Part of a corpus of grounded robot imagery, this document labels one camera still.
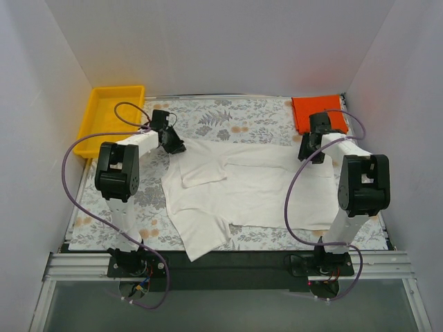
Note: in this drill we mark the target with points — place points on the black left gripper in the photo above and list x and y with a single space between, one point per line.
174 142

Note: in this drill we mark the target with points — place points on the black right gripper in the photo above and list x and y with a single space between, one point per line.
309 151

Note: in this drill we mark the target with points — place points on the white t-shirt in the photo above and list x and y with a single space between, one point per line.
213 185

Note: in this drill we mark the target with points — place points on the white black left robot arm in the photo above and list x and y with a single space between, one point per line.
118 178

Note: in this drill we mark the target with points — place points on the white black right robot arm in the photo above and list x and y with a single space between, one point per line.
363 191

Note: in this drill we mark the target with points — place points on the folded orange t-shirt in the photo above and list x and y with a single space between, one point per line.
304 107

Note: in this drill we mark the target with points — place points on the floral patterned table mat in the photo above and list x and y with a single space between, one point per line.
257 120

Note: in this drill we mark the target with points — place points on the yellow plastic tray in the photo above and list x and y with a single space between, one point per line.
111 110

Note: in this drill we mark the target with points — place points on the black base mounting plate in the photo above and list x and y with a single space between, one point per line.
297 271

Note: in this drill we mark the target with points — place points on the aluminium frame rail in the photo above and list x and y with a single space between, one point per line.
77 295

